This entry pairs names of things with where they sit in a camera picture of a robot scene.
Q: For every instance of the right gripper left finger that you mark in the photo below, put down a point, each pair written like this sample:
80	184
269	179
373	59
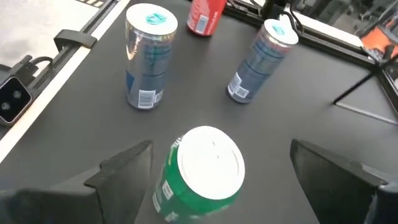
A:
124	186

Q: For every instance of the green Sprite can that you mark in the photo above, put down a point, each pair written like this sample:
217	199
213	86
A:
199	165

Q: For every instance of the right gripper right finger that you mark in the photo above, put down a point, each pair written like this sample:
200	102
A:
329	186

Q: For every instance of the blue silver Red Bull can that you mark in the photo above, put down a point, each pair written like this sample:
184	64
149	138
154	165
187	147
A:
261	62
149	62

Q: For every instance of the black table camera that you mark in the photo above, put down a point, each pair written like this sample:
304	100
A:
14	99

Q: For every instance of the red Fanta can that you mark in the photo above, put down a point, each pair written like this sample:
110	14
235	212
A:
205	15

